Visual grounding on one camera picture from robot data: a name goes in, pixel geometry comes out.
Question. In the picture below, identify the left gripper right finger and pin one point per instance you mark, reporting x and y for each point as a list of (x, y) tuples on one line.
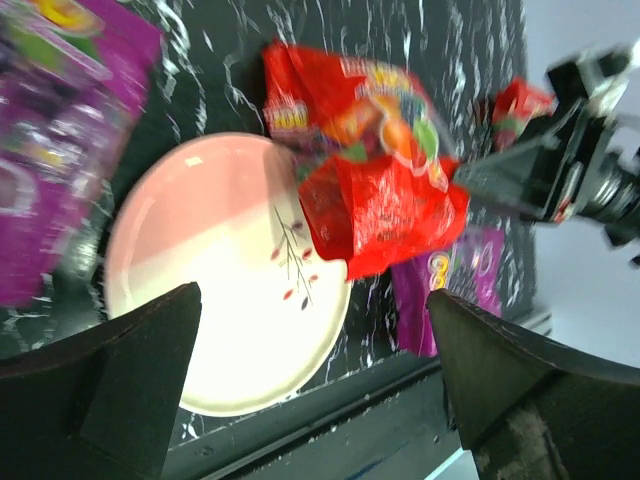
[(528, 407)]

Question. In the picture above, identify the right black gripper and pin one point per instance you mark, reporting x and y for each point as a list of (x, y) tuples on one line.
[(594, 180)]

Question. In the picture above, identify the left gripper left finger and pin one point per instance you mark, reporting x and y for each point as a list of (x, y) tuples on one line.
[(100, 404)]

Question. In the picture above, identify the red candy bag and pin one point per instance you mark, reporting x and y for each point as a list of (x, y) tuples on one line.
[(514, 107), (373, 172)]

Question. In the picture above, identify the purple candy bag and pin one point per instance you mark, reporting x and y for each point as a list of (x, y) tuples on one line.
[(74, 80), (468, 268)]

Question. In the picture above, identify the pink and cream plate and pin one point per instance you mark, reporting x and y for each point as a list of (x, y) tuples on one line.
[(222, 211)]

